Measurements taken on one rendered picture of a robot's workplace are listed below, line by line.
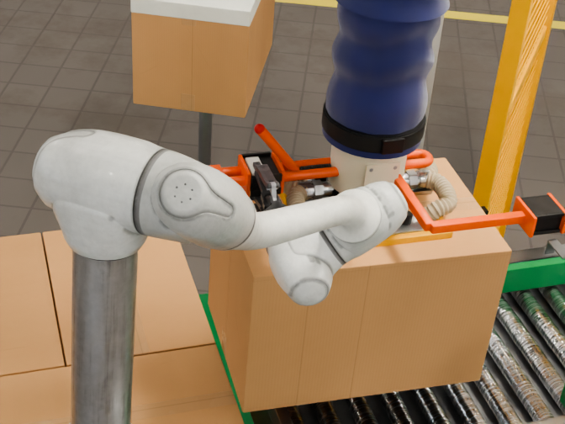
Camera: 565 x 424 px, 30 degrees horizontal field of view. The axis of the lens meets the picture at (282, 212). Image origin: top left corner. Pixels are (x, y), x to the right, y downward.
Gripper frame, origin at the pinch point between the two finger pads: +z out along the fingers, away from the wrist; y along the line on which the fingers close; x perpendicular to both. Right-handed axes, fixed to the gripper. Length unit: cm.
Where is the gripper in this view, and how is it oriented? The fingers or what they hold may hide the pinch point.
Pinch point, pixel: (255, 174)
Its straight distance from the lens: 230.6
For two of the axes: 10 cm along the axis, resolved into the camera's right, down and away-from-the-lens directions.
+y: -0.6, 8.2, 5.7
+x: 9.6, -1.1, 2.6
